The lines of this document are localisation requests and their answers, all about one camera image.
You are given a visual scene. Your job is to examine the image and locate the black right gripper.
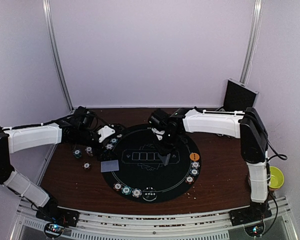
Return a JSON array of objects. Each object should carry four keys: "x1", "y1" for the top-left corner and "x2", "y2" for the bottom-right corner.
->
[{"x1": 153, "y1": 130, "x2": 182, "y2": 156}]

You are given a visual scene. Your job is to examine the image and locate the green-white single poker chip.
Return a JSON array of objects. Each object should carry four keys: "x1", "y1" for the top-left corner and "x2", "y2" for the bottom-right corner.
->
[{"x1": 110, "y1": 138, "x2": 118, "y2": 145}]

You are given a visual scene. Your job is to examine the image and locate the orange round dealer button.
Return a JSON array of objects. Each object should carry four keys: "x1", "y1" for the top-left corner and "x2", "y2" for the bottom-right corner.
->
[{"x1": 189, "y1": 152, "x2": 200, "y2": 162}]

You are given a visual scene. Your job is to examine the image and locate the dealt playing card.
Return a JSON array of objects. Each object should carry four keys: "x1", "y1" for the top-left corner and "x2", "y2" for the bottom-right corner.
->
[
  {"x1": 158, "y1": 153, "x2": 171, "y2": 166},
  {"x1": 100, "y1": 159, "x2": 120, "y2": 173}
]

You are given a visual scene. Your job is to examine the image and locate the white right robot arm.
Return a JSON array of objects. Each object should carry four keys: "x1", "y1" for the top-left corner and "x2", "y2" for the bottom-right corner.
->
[{"x1": 148, "y1": 107, "x2": 269, "y2": 221}]

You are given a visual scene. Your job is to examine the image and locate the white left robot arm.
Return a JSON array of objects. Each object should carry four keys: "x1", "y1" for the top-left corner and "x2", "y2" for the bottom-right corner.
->
[{"x1": 0, "y1": 106, "x2": 116, "y2": 222}]

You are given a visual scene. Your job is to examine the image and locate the green 50 poker chip stack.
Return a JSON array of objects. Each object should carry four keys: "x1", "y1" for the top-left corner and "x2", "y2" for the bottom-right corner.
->
[{"x1": 72, "y1": 149, "x2": 82, "y2": 159}]

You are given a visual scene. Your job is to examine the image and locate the red poker chip stack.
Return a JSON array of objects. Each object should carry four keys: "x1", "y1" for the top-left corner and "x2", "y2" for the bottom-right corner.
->
[{"x1": 82, "y1": 162, "x2": 91, "y2": 170}]

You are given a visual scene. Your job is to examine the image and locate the black round poker mat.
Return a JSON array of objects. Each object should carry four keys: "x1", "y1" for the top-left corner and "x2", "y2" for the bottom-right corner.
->
[{"x1": 102, "y1": 124, "x2": 201, "y2": 203}]

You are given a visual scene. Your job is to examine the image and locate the aluminium poker chip case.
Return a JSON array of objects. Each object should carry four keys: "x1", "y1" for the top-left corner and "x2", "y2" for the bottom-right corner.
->
[{"x1": 216, "y1": 78, "x2": 259, "y2": 112}]

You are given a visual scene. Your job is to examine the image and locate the yellow-green plastic bowl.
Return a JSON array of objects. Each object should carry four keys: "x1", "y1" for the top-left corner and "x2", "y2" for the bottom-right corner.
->
[{"x1": 269, "y1": 166, "x2": 285, "y2": 190}]

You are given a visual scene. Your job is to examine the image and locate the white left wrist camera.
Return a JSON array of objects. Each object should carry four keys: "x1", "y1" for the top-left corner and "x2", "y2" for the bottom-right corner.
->
[{"x1": 97, "y1": 125, "x2": 116, "y2": 143}]

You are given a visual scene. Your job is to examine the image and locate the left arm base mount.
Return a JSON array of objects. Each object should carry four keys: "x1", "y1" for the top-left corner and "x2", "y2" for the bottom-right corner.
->
[{"x1": 35, "y1": 208, "x2": 80, "y2": 227}]

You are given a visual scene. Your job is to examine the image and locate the aluminium front rail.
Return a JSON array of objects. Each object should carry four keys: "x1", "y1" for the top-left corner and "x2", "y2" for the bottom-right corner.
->
[{"x1": 9, "y1": 196, "x2": 298, "y2": 240}]

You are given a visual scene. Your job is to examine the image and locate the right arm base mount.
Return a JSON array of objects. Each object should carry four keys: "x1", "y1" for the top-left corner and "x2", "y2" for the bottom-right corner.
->
[{"x1": 229, "y1": 206, "x2": 272, "y2": 227}]

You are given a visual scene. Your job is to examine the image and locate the aluminium left corner post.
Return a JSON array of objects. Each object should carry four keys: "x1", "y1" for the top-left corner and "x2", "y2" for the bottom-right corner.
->
[{"x1": 42, "y1": 0, "x2": 74, "y2": 112}]

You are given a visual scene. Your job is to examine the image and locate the aluminium corner post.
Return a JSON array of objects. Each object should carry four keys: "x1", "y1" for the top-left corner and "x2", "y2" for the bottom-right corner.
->
[
  {"x1": 239, "y1": 0, "x2": 263, "y2": 86},
  {"x1": 42, "y1": 0, "x2": 74, "y2": 112}
]

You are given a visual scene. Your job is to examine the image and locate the aluminium right corner post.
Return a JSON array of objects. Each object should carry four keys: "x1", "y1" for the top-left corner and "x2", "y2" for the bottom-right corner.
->
[{"x1": 239, "y1": 0, "x2": 263, "y2": 86}]

